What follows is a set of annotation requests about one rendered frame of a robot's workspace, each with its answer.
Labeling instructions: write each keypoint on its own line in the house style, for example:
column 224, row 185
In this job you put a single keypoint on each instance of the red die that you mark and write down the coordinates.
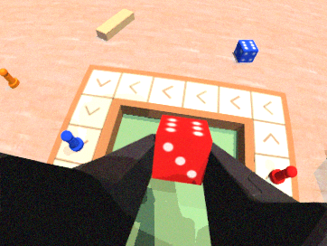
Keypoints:
column 182, row 147

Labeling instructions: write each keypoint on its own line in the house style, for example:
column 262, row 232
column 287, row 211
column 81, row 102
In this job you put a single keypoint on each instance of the blue pawn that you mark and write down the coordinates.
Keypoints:
column 75, row 143

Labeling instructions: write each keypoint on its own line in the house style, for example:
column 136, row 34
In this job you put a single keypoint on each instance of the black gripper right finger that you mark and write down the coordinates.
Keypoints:
column 244, row 209

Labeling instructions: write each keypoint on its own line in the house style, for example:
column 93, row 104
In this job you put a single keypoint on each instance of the blue die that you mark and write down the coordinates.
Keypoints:
column 246, row 50

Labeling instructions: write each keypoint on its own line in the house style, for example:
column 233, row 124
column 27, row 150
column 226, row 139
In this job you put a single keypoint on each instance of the orange pawn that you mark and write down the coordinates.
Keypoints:
column 12, row 81

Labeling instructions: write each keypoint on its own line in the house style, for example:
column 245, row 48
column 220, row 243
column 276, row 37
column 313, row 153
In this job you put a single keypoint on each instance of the red pawn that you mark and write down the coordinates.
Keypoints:
column 278, row 176

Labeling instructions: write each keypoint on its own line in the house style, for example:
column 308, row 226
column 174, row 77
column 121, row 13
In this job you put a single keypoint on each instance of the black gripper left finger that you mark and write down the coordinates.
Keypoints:
column 94, row 204

